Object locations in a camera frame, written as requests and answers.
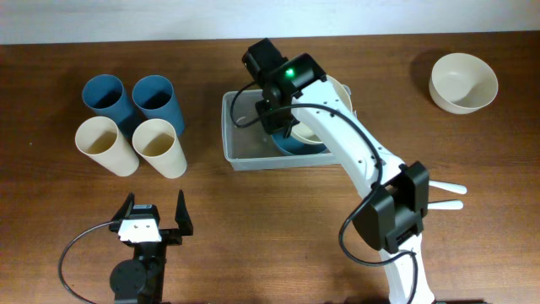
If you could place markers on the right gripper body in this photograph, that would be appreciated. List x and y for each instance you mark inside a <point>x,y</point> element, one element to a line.
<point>272,120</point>

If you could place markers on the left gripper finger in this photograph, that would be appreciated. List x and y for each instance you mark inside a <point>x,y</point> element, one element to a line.
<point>125,210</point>
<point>182,217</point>

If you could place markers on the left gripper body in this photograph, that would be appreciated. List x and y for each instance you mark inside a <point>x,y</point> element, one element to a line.
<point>168,237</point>

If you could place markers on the blue bowl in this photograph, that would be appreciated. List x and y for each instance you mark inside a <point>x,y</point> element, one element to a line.
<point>290,146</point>

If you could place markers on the cream bowl front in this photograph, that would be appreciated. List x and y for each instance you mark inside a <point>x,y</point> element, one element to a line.
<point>304,134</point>

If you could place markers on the cream bowl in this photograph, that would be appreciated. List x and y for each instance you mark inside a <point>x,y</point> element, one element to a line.
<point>304,134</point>
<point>461,83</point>

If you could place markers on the cream bowl back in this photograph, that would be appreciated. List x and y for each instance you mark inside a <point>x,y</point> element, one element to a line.
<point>461,83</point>

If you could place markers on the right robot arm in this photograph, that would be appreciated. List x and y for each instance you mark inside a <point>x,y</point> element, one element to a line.
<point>394,196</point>

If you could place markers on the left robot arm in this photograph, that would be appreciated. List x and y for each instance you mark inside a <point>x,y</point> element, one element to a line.
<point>140,279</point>

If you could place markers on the clear plastic container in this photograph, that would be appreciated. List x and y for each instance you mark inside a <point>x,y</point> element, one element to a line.
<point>252,149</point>

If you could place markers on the cream cup front right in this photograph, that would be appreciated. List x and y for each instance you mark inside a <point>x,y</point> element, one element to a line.
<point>156,141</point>

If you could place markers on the cream cup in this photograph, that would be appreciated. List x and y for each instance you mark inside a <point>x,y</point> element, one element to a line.
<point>156,141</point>
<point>102,141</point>

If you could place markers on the cream cup front left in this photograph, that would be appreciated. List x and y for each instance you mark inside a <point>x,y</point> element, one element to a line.
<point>102,141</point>

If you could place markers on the blue cup back left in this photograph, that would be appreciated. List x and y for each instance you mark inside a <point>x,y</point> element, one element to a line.
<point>106,96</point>

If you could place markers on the blue cup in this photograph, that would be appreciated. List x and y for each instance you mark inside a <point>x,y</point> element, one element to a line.
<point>106,96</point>
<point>155,97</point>

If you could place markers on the blue cup back right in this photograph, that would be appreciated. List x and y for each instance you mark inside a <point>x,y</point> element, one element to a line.
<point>155,97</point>

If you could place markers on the white plastic fork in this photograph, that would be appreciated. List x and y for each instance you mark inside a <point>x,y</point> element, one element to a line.
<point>449,187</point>

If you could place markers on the white plastic spoon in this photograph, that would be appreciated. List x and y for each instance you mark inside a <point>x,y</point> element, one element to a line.
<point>446,205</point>

